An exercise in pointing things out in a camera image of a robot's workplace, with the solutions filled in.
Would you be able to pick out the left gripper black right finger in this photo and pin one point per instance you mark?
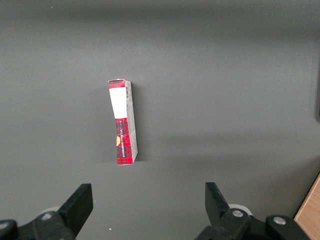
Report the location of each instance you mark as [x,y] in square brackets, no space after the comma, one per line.
[216,202]

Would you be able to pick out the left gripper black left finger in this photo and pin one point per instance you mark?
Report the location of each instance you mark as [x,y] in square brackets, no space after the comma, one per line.
[75,207]

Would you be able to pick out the wooden two-drawer cabinet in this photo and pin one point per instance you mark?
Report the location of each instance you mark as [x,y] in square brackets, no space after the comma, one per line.
[310,212]

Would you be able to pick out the red plaid cardboard box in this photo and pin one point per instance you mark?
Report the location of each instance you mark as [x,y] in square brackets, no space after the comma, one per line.
[122,125]

